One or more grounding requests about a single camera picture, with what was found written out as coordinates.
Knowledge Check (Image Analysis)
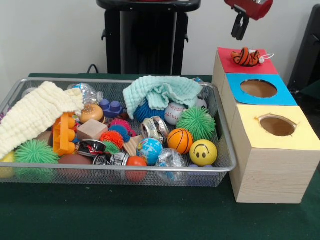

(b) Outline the blue globe ball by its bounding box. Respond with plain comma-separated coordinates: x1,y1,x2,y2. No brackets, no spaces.
136,137,164,166

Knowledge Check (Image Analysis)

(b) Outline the yellow plastic ball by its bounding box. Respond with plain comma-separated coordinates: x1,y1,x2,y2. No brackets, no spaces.
189,139,218,167

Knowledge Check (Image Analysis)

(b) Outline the small orange basketball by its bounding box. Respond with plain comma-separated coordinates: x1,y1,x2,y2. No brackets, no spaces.
166,128,195,155

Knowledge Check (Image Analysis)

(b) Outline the black cable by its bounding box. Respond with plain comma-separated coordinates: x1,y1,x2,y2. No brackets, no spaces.
86,63,99,75

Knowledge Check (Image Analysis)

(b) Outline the black upright panel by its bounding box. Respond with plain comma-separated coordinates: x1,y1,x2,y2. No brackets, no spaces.
287,3,320,87

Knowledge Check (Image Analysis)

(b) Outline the dark green table cloth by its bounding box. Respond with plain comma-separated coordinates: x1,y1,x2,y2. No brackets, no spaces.
0,72,320,240

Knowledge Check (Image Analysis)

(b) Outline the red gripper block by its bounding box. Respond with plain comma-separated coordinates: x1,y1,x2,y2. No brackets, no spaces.
224,0,274,42

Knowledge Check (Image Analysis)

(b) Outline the orange toy building block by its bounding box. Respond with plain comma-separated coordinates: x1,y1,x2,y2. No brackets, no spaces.
52,112,77,156

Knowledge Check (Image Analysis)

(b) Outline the toy hamburger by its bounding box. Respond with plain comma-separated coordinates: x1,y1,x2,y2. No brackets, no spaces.
79,103,105,124

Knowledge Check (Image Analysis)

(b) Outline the orange striped tiger plush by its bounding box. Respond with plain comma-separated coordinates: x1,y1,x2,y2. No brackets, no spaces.
230,47,275,67

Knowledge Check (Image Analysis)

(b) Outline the green spiky rubber ball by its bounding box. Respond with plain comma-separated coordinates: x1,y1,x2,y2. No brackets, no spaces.
14,139,60,165
176,106,216,141

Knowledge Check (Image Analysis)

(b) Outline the wooden box with three holes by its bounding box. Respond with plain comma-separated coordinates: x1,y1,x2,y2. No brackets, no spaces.
211,47,320,205

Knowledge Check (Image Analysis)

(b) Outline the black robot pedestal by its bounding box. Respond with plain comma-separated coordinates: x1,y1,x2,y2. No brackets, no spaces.
96,0,202,75

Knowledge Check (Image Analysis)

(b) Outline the mint green waffle cloth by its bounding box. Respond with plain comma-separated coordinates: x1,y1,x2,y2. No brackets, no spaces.
122,75,204,120

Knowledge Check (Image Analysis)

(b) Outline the clear mesh bin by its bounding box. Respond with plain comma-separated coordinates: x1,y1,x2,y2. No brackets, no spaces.
0,77,237,187

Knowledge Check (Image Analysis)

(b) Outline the green cloth side table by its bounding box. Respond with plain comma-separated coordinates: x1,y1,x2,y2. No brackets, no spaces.
296,80,320,101

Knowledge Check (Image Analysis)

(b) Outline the white baseball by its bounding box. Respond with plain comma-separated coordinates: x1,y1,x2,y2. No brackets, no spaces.
164,102,188,125

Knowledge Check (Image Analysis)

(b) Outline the cream waffle cloth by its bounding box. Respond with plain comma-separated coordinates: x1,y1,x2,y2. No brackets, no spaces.
0,81,85,160

